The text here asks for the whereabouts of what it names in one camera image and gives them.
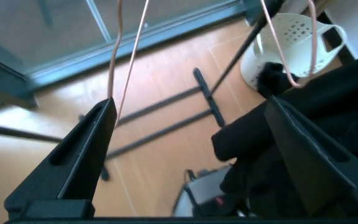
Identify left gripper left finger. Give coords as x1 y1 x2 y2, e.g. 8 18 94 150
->
4 96 118 218

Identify beige curtain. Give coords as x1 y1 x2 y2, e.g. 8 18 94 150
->
283 0 331 16

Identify window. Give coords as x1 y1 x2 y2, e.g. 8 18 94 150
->
0 0 273 113

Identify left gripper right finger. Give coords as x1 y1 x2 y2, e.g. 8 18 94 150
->
263 95 358 217

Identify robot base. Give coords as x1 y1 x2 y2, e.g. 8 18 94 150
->
172 164 260 218

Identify white laundry basket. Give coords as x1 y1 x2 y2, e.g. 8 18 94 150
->
239 12 349 91

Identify black clothes rack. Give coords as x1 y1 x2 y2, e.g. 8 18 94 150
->
0 0 287 182

